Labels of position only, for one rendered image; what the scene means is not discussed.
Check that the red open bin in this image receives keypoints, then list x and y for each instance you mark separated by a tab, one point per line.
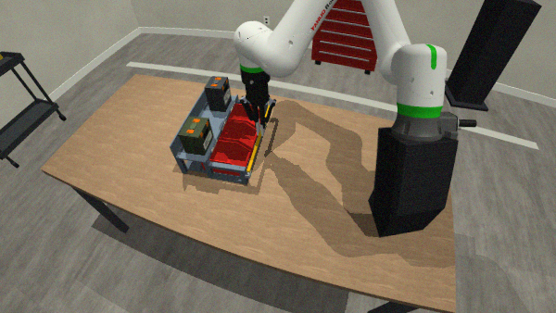
243	132
238	114
230	153

